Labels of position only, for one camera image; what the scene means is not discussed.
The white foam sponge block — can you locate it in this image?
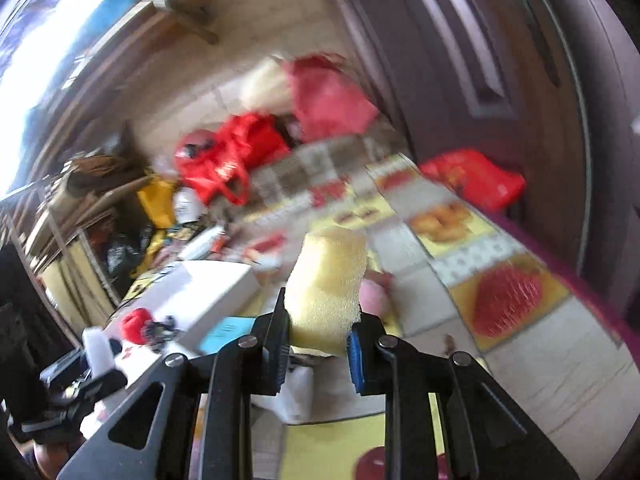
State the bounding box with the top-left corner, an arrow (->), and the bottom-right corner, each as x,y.
82,326 -> 115,378

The pink plush toy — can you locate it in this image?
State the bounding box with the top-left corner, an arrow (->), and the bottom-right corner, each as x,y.
359,269 -> 394,318

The black plastic bag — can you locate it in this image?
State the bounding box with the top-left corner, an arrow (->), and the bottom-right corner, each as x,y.
104,223 -> 154,284

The fruit pattern tablecloth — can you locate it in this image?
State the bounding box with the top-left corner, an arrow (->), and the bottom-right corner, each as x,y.
98,152 -> 632,480

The cyan sponge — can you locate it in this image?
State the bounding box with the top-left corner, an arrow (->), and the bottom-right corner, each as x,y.
198,316 -> 255,356

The red plastic bag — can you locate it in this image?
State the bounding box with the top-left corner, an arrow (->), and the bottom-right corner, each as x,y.
282,53 -> 380,143

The dark wooden door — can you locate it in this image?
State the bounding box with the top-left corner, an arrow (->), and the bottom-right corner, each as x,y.
330,0 -> 639,320

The yellow sponge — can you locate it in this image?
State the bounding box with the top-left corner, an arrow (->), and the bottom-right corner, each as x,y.
284,226 -> 368,356

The red plush apple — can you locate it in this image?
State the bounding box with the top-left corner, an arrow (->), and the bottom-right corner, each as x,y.
119,308 -> 153,344

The red fabric tote bag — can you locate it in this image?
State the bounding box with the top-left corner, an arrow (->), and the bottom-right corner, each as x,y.
174,113 -> 291,206

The plaid covered cushion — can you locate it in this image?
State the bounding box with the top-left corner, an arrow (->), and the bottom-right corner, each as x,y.
245,118 -> 411,209

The grey plush toy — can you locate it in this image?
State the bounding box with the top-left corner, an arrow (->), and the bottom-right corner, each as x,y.
141,315 -> 181,354

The red bag by door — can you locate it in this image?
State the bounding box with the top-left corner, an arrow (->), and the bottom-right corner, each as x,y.
419,148 -> 526,212

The white cardboard box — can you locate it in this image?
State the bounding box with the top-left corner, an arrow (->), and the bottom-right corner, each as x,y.
104,260 -> 262,356

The cream foam roll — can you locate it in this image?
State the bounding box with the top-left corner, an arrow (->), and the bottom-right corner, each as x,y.
239,56 -> 294,115

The yellow shopping bag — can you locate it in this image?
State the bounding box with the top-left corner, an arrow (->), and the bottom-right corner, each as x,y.
137,176 -> 176,230

